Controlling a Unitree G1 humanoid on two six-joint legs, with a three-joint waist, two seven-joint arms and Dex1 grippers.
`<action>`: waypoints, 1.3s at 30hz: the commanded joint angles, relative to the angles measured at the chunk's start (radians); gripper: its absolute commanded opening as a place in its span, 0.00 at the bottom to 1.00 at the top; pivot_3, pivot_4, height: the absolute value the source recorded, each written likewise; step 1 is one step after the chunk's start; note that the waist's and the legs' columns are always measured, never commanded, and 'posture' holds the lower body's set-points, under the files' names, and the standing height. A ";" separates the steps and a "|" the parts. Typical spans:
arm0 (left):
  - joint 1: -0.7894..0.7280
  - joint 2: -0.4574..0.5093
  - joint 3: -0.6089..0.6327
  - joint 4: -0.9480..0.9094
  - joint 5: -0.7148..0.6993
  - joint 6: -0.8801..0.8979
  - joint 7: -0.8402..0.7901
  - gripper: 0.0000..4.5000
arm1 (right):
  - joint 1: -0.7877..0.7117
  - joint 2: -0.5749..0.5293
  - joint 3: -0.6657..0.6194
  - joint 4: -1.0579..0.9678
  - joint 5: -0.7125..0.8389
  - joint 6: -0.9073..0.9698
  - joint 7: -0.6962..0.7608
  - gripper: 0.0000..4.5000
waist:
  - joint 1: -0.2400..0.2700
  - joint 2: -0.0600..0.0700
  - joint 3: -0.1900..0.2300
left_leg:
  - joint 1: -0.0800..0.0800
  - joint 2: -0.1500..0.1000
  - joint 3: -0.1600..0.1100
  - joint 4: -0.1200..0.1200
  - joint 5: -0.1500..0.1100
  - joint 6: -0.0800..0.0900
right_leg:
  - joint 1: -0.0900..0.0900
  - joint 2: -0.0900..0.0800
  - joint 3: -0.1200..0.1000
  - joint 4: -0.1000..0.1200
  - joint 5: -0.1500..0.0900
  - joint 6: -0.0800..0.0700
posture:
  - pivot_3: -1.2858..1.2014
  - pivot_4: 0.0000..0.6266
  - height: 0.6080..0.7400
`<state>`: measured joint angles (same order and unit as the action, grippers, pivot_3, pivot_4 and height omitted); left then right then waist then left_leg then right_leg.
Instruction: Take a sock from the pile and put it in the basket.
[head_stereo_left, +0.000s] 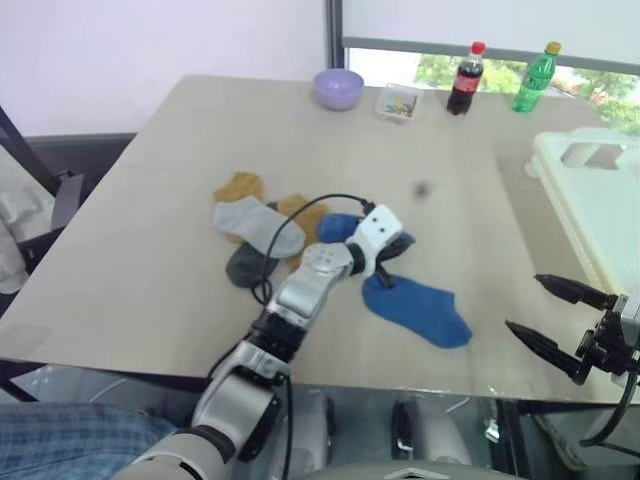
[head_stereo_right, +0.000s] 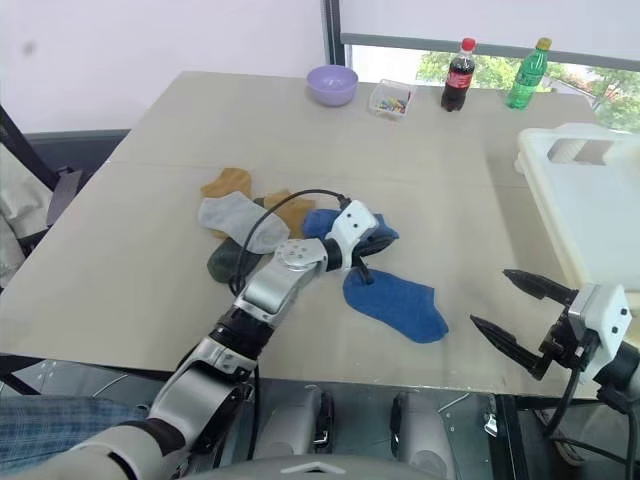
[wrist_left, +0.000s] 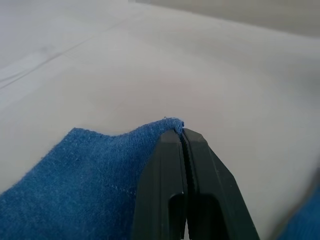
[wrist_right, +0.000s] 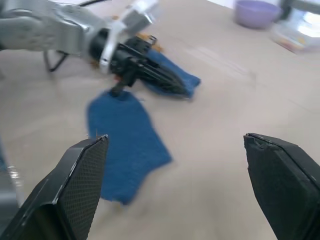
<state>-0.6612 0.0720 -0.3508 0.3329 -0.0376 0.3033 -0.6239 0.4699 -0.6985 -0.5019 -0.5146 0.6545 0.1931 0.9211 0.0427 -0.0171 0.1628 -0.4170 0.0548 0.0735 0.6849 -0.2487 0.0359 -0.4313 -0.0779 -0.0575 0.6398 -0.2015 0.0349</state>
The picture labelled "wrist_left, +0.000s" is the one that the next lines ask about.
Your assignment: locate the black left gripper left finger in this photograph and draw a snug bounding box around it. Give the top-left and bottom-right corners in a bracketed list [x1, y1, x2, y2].
[131, 130, 189, 240]

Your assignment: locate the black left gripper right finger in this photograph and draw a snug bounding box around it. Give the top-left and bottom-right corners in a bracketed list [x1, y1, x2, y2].
[181, 127, 261, 240]

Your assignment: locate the blue sock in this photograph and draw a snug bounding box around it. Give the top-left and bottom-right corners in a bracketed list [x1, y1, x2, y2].
[0, 116, 320, 240]

